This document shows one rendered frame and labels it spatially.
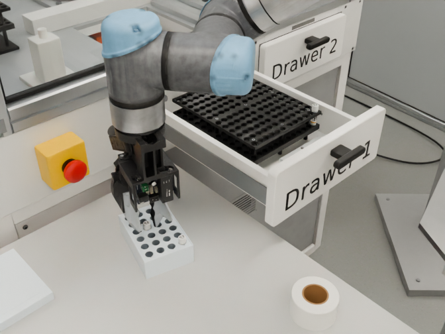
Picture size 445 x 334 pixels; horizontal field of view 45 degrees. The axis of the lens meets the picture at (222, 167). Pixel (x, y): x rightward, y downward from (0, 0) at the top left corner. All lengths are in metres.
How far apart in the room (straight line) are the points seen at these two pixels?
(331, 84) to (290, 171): 0.72
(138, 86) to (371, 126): 0.46
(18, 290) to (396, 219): 1.57
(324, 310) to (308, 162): 0.23
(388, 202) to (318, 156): 1.37
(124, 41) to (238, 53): 0.14
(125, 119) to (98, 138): 0.28
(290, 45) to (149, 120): 0.60
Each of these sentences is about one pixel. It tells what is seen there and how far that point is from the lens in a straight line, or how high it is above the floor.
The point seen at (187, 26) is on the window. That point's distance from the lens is 1.07.
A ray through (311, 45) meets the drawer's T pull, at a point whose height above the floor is 0.91.
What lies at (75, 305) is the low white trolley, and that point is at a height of 0.76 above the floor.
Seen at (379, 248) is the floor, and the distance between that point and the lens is 2.08.
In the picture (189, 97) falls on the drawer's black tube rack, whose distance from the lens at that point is 1.05.
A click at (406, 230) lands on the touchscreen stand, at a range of 2.13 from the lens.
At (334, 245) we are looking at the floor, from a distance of 2.05.
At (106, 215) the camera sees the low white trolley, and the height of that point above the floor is 0.76.
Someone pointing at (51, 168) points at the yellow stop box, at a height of 0.89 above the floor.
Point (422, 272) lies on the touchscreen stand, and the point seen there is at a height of 0.03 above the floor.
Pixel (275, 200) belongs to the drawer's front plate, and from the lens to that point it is 0.84.
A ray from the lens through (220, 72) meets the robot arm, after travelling 0.67.
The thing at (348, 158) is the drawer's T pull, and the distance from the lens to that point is 0.89.
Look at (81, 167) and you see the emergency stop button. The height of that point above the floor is 0.88.
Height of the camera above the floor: 1.42
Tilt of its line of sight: 37 degrees down
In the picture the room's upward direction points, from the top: straight up
